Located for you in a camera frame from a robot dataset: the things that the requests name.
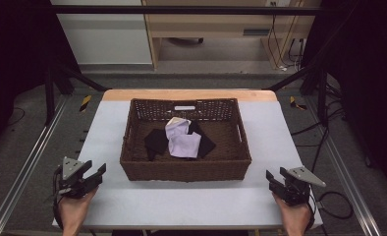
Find hanging cables behind desk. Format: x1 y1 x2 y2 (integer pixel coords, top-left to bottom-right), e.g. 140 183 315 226
267 1 306 72

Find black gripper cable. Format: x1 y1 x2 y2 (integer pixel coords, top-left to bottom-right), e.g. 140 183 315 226
306 191 355 231
52 166 66 230

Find brown wicker basket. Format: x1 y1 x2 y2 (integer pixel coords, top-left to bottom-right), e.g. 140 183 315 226
119 97 253 183

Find thin black floor cable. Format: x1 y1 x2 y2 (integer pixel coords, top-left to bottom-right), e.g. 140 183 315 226
7 106 27 128

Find white cabinet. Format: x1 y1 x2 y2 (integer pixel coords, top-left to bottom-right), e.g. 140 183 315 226
49 0 153 66

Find light grey table mat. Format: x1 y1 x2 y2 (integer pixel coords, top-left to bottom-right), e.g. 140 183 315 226
51 99 324 230

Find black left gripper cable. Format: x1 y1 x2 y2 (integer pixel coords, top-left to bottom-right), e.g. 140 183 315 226
52 166 66 230

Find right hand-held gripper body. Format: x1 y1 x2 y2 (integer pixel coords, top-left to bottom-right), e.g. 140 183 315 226
268 165 327 207

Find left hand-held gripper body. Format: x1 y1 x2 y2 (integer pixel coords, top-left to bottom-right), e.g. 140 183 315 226
57 156 103 200

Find black floor cables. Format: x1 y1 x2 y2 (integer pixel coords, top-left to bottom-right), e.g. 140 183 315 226
290 82 347 173

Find lavender cloth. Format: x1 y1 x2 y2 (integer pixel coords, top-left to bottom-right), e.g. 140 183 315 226
164 116 202 159

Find black cloth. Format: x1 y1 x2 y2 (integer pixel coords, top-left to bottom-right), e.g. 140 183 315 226
143 128 170 162
187 119 217 160

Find light wooden desk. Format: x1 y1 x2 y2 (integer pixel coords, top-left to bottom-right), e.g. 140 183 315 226
140 0 322 71

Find black horizontal frame bar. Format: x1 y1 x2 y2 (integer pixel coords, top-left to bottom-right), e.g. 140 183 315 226
48 4 327 17

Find person's right hand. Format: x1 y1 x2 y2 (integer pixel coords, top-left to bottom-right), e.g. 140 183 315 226
271 192 313 231

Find black metal stand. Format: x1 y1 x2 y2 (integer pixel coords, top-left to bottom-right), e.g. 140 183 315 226
262 63 329 127
43 60 110 126

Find wooden table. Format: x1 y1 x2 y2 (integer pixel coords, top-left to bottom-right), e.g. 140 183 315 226
101 88 279 103

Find aluminium rail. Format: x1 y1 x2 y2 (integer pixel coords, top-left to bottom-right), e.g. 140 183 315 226
304 97 383 236
0 93 70 236

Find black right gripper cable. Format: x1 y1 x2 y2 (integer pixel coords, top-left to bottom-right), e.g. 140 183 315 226
306 191 355 231

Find person's left hand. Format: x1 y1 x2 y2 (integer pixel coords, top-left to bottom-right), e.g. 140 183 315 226
58 188 98 230

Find black curtain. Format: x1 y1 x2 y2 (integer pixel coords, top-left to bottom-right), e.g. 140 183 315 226
0 0 82 156
300 0 387 198

